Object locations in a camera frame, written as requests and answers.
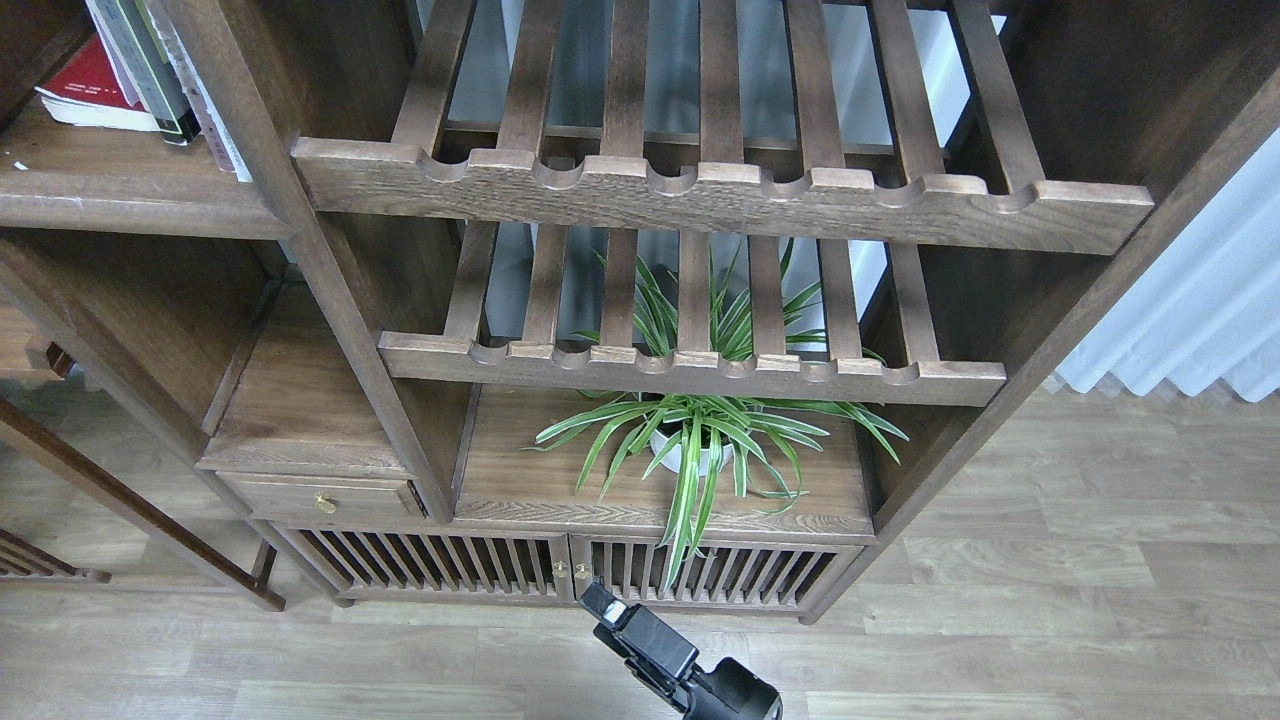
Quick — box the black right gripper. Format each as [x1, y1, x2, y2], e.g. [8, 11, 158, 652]
[580, 582, 783, 719]

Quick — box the red cover book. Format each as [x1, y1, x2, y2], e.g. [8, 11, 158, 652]
[35, 35, 160, 132]

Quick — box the green black cover book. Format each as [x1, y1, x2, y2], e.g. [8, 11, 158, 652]
[95, 1, 200, 146]

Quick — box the pale purple white book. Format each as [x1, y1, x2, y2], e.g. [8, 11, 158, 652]
[84, 1, 146, 111]

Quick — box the white plant pot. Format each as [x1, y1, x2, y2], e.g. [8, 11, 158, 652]
[649, 421, 714, 478]

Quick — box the green spider plant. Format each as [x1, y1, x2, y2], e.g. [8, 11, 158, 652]
[525, 245, 909, 589]

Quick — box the dark wooden bookshelf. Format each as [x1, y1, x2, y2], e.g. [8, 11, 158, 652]
[3, 1, 1277, 624]

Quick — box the white curtain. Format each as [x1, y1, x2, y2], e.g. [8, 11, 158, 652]
[1055, 135, 1279, 402]

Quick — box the white book spine upright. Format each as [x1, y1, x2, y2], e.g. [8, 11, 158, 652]
[138, 1, 253, 183]

